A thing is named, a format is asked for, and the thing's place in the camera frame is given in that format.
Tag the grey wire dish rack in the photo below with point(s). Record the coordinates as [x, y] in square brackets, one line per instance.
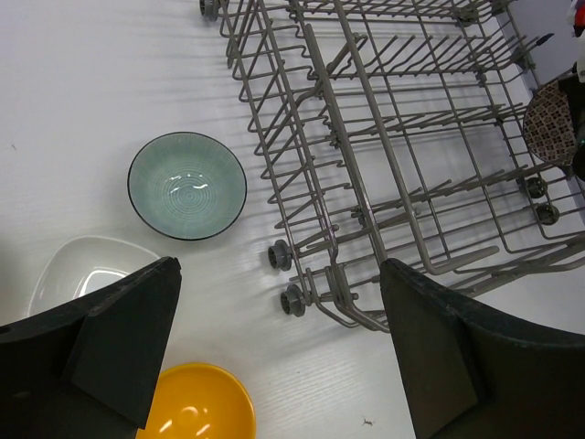
[393, 129]

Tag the white square bowl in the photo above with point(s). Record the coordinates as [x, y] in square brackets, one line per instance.
[84, 265]

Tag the brown patterned bowl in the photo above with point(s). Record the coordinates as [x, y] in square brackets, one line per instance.
[547, 126]

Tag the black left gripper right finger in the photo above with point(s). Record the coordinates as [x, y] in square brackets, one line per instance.
[471, 371]

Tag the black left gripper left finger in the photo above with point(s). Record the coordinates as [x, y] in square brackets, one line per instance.
[89, 368]

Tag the orange yellow bowl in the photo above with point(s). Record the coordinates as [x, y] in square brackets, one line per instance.
[199, 400]

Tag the teal green bowl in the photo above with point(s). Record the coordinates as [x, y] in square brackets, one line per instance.
[187, 186]

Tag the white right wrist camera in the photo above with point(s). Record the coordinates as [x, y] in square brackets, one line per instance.
[575, 18]

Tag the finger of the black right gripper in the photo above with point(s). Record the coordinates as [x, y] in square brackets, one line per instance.
[574, 90]

